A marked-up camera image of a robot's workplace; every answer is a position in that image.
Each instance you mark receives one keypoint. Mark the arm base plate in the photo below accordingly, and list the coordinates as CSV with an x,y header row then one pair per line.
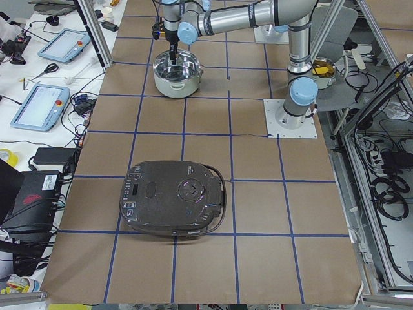
x,y
282,125
270,34

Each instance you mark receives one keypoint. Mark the grey office chair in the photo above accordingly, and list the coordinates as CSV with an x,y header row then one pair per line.
x,y
337,95

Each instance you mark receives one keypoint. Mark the upper blue teach pendant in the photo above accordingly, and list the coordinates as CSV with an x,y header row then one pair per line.
x,y
66,46

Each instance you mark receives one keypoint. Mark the yellow tape roll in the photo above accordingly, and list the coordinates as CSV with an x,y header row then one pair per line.
x,y
9,157

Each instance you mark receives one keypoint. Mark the lower blue teach pendant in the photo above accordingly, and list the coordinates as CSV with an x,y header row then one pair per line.
x,y
42,108

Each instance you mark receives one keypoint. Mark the black rice cooker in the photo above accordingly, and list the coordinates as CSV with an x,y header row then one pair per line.
x,y
173,198

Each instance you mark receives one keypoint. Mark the aluminium frame post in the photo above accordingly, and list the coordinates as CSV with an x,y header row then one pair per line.
x,y
87,14

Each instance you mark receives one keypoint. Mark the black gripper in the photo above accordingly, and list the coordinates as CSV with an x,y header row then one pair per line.
x,y
171,35

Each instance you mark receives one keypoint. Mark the glass pot lid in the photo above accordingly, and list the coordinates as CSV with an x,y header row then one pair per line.
x,y
187,66

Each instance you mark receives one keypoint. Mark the blue teach pendant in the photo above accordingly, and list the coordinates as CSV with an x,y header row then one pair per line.
x,y
66,46
42,108

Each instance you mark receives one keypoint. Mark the black power adapter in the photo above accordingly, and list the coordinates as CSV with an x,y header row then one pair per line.
x,y
53,156

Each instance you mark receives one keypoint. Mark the black handled scissors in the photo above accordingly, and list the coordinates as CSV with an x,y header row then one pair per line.
x,y
50,68

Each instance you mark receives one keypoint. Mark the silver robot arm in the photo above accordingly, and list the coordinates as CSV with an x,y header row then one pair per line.
x,y
186,21

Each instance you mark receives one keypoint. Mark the bowl with yellow items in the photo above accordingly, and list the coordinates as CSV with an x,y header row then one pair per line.
x,y
323,73

